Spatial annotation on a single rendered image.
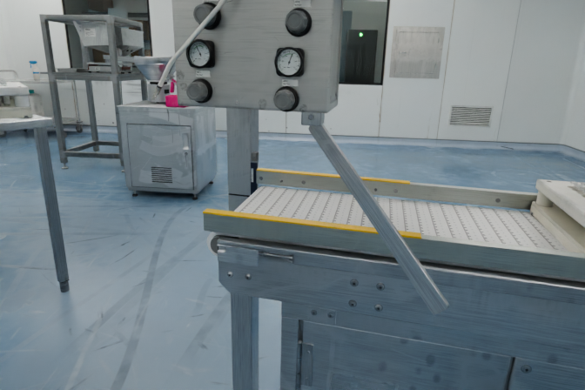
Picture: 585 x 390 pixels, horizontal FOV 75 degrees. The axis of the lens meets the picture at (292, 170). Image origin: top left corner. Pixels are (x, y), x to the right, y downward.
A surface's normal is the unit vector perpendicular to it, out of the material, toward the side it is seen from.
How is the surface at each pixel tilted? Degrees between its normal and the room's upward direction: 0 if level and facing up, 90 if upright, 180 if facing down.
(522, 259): 90
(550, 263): 90
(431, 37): 90
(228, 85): 90
